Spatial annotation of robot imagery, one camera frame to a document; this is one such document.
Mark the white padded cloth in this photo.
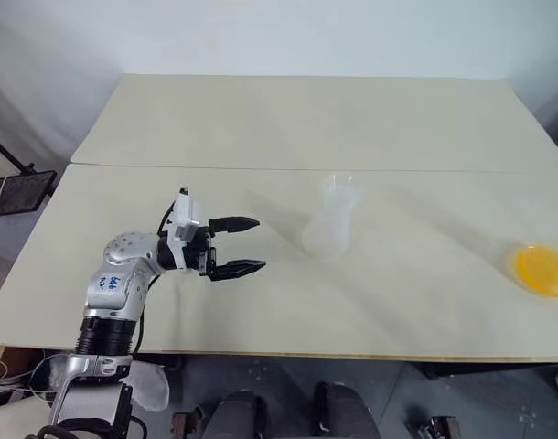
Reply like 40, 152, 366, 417
125, 359, 171, 412

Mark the dark rounded shape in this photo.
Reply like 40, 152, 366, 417
198, 388, 267, 439
312, 380, 381, 439

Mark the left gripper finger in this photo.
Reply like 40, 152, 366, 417
209, 259, 268, 282
208, 215, 262, 235

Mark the clear plastic cup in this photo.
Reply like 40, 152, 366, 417
303, 210, 354, 262

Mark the black mesh stand base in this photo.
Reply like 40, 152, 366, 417
0, 169, 59, 219

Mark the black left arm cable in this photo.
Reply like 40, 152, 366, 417
131, 203, 177, 358

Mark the orange liquid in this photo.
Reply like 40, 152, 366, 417
515, 244, 558, 294

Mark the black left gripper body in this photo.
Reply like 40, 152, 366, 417
184, 223, 219, 280

